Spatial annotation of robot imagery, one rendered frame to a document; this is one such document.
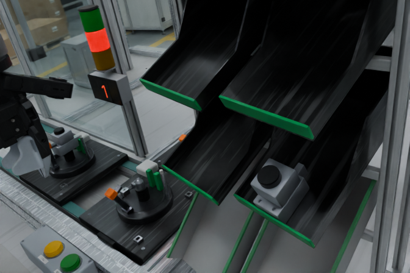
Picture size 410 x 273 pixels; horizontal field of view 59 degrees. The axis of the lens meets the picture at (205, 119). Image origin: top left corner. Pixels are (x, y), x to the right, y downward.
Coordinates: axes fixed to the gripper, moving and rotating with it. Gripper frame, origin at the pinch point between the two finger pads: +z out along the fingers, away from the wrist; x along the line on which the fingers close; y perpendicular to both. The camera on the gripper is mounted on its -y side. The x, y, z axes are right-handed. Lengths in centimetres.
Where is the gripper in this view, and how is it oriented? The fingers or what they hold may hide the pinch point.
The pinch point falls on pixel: (46, 167)
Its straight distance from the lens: 68.2
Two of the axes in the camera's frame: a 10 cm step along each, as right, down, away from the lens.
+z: 1.5, 8.6, 4.8
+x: 7.7, 2.1, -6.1
